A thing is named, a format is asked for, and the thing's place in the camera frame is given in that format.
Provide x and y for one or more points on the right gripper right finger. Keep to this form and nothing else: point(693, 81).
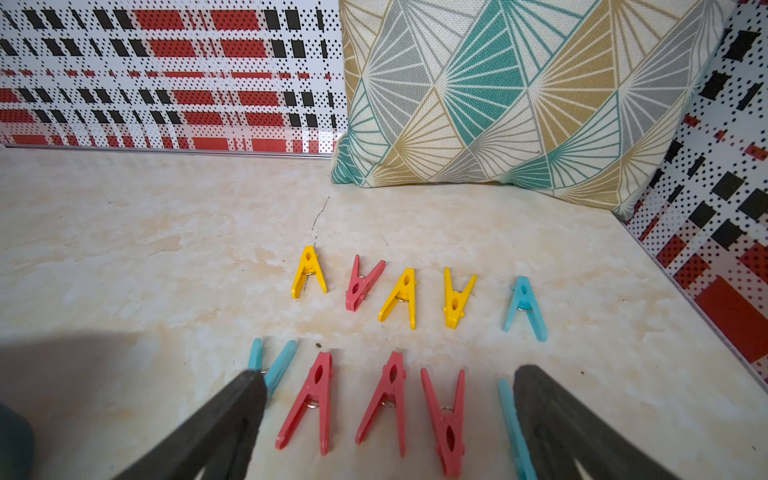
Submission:
point(566, 440)

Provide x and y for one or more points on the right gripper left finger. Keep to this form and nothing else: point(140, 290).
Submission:
point(216, 442)

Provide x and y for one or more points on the cyan clothespin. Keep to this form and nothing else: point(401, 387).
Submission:
point(273, 376)
point(520, 451)
point(524, 300)

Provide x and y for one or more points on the red clothespin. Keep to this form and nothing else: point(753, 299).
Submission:
point(447, 424)
point(316, 392)
point(390, 390)
point(360, 286)

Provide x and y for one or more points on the yellow clothespin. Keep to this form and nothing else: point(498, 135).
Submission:
point(455, 301)
point(308, 266)
point(404, 291)

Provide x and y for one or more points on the teal plastic storage tray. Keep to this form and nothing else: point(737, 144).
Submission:
point(17, 445)

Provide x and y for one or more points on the patterned green yellow pillow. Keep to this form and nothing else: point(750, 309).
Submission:
point(578, 100)

